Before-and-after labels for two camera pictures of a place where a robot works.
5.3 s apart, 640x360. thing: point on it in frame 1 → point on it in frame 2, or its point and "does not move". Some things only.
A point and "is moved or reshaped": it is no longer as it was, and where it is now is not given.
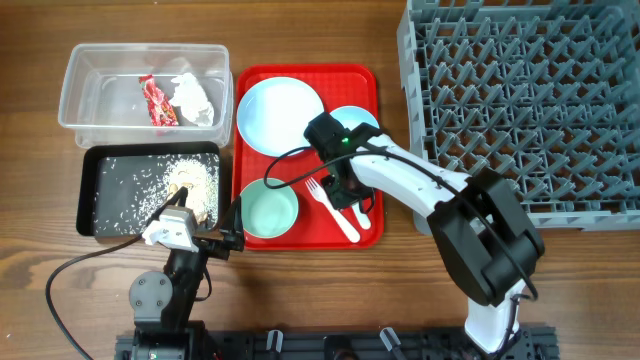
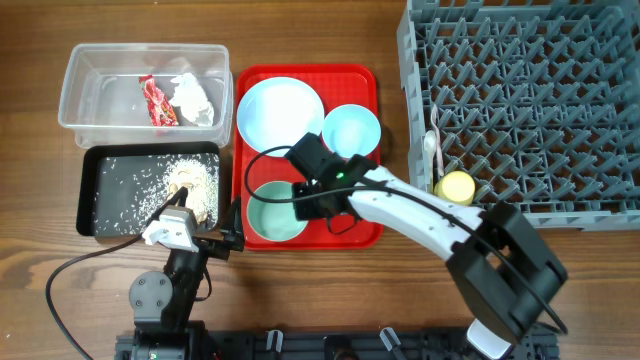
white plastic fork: [317, 192] → [433, 118]
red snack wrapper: [161, 110] does not move
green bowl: [268, 213] is moved or reshaped
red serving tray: [278, 173] does not move
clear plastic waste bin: [103, 103] does not move
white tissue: [192, 100] does not move
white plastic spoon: [362, 218] is moved or reshaped
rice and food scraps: [133, 190] does not move
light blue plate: [273, 115] does not move
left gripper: [231, 228] does not move
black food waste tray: [121, 185] does not move
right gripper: [339, 196] → [305, 208]
